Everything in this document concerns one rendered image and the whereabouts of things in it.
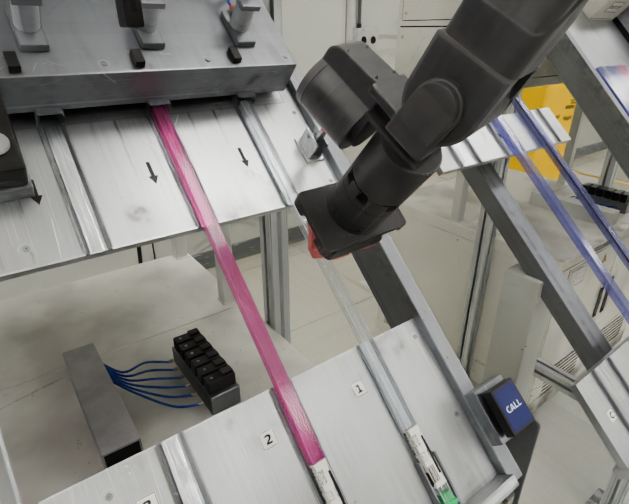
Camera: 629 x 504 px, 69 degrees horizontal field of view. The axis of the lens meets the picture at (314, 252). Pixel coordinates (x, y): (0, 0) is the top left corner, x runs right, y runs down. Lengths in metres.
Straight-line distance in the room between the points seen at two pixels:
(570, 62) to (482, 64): 0.96
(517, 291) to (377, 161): 0.47
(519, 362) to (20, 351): 0.89
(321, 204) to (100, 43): 0.28
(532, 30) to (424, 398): 0.38
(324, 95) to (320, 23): 2.27
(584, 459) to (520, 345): 0.92
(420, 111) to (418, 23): 1.21
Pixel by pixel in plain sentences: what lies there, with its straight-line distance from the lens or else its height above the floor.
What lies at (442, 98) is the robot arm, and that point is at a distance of 0.31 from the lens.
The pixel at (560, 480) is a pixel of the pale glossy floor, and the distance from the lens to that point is 1.62.
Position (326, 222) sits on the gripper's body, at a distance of 0.43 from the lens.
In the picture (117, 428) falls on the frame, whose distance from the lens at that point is 0.73.
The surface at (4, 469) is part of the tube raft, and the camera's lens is 0.42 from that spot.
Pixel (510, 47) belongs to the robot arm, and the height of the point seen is 1.15.
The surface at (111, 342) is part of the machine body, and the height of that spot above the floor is 0.62.
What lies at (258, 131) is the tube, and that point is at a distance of 0.58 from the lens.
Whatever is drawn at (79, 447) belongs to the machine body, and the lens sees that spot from 0.79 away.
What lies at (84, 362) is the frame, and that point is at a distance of 0.86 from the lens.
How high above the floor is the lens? 1.16
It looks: 26 degrees down
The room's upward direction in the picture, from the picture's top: straight up
